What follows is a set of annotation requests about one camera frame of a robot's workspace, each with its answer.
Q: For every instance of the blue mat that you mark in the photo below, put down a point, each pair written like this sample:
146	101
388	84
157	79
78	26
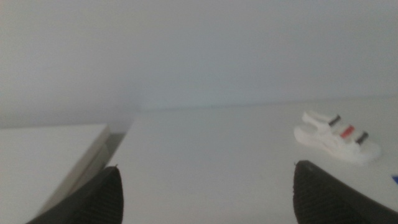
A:
395	179

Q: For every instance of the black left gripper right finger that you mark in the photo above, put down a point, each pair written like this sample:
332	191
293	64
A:
323	202

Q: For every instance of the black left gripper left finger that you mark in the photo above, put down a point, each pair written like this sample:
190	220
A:
99	199

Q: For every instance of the white side table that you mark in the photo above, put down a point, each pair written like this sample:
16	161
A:
37	161

